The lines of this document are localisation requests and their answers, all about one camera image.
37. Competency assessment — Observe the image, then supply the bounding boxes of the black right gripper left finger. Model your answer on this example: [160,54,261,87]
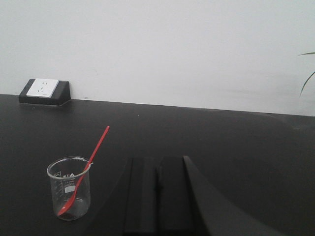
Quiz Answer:
[124,157,157,233]

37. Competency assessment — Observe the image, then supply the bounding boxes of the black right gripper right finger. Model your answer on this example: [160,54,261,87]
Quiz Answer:
[157,157,195,233]

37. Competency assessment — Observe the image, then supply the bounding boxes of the red plastic spoon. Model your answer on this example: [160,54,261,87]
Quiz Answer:
[57,126,110,216]

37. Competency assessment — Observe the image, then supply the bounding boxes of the small glass beaker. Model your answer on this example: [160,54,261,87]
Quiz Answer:
[46,156,92,221]

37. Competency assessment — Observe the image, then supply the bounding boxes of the black desktop power socket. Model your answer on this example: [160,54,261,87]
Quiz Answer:
[18,78,71,106]

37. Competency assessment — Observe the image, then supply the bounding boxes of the green plant leaves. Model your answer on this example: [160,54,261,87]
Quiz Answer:
[299,52,315,96]

